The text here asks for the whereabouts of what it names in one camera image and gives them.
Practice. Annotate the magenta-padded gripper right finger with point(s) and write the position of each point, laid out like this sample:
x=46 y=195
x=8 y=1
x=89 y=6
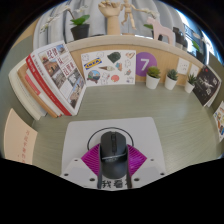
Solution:
x=150 y=170

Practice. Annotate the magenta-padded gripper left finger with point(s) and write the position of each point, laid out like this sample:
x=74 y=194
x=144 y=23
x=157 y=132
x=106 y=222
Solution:
x=75 y=170

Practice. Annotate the black computer mouse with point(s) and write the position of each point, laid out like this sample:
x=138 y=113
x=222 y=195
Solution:
x=113 y=156

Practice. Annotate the white printed mouse pad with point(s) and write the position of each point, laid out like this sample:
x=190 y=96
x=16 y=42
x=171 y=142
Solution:
x=78 y=133

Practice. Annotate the beige cover book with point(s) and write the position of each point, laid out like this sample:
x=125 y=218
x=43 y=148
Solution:
x=18 y=140

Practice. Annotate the colourful food illustration card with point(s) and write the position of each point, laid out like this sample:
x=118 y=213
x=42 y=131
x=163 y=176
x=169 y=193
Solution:
x=220 y=121

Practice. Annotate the small plant in white pot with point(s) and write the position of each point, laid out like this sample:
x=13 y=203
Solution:
x=170 y=84
x=152 y=82
x=189 y=87

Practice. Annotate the red-spined photo cover book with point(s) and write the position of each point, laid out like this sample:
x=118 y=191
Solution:
x=60 y=73

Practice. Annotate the white sticker sheet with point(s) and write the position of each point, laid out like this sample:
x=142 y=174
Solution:
x=106 y=77

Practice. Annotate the thick white book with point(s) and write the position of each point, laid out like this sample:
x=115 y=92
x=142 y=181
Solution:
x=20 y=88

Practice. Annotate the purple round number sign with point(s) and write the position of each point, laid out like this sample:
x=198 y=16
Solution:
x=140 y=70

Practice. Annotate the black cover book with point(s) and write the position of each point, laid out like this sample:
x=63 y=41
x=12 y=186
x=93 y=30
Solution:
x=206 y=85

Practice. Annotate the small white card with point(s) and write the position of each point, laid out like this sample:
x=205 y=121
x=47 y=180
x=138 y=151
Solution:
x=194 y=70
x=182 y=66

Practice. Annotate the brown-covered book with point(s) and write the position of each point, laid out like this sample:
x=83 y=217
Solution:
x=22 y=74

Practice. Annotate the grey-green desk partition panel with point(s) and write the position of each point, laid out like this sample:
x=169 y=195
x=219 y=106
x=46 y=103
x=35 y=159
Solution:
x=10 y=60
x=219 y=68

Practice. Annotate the white orchid, small black pot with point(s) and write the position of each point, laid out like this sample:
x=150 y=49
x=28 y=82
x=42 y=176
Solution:
x=196 y=46

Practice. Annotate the pink horse figurine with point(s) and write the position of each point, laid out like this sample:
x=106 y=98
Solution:
x=163 y=33

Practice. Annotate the white orchid, large black pot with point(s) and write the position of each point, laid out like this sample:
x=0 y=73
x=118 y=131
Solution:
x=80 y=32

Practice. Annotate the black horse figurine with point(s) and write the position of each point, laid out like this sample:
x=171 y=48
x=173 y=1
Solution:
x=178 y=35

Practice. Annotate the white orchid plant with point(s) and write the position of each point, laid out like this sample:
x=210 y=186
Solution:
x=148 y=26

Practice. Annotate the grey pleated curtain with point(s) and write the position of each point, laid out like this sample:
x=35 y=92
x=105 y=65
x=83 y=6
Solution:
x=60 y=20

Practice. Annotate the wooden hand model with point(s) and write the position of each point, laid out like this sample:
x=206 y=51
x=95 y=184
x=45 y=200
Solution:
x=112 y=20

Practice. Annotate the wooden artist mannequin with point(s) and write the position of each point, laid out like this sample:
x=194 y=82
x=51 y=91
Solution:
x=129 y=13

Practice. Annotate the window with dark frame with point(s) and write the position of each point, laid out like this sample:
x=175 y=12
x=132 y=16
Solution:
x=196 y=28

